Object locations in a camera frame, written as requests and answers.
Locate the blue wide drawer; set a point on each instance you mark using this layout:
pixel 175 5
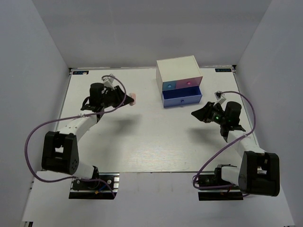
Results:
pixel 182 96

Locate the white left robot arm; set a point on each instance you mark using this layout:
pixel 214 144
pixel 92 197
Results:
pixel 60 151

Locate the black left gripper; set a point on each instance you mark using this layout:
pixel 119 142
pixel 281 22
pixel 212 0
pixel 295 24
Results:
pixel 118 97

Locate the left blue table label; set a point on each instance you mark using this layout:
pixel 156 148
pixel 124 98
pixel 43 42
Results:
pixel 80 72

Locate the blue table label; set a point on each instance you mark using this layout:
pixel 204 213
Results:
pixel 80 72
pixel 222 70

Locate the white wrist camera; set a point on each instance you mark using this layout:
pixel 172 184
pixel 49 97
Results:
pixel 220 98
pixel 108 80

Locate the light blue small drawer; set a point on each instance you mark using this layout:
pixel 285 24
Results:
pixel 169 85

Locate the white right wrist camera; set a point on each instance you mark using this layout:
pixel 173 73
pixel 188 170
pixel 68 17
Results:
pixel 220 98

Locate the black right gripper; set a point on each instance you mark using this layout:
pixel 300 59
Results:
pixel 204 114

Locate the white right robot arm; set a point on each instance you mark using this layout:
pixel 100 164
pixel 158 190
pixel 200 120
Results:
pixel 259 172

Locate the white drawer cabinet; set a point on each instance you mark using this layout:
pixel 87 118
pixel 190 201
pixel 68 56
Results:
pixel 175 69

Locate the right blue table label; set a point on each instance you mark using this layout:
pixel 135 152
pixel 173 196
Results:
pixel 222 70

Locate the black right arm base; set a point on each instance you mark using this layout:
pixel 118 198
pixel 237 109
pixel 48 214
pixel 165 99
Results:
pixel 217 190

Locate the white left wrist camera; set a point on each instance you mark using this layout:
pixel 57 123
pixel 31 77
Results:
pixel 108 80

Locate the pink eraser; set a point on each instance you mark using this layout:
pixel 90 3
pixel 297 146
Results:
pixel 133 96

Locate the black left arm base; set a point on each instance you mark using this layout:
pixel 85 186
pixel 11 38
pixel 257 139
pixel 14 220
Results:
pixel 81 190

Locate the pink drawer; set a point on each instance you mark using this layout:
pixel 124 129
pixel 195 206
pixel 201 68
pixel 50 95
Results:
pixel 189 82

